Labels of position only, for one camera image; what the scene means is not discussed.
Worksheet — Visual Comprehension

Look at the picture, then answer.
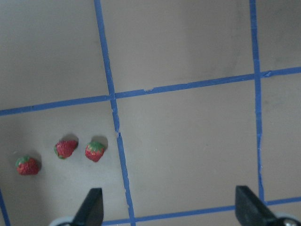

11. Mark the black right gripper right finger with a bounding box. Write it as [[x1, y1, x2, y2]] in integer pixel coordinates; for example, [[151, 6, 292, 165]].
[[235, 185, 301, 226]]

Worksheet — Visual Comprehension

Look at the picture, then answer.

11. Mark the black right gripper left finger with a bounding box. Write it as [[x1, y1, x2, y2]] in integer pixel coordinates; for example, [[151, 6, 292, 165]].
[[50, 187, 104, 226]]

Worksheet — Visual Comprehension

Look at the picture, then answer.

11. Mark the red strawberry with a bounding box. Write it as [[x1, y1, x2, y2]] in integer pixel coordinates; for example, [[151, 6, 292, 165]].
[[85, 141, 105, 162], [54, 140, 78, 159], [15, 156, 40, 176]]

